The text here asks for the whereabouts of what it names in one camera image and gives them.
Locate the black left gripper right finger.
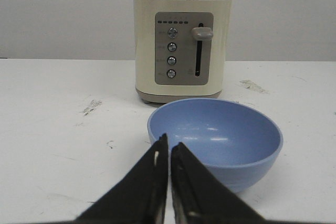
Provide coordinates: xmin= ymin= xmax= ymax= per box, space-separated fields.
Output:
xmin=171 ymin=143 xmax=264 ymax=220

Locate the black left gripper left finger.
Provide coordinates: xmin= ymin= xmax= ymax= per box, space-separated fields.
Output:
xmin=76 ymin=134 xmax=168 ymax=221

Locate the blue bowl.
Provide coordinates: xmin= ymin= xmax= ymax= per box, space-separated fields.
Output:
xmin=147 ymin=98 xmax=283 ymax=193

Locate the cream toaster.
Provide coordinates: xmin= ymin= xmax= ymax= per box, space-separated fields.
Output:
xmin=133 ymin=0 xmax=232 ymax=103

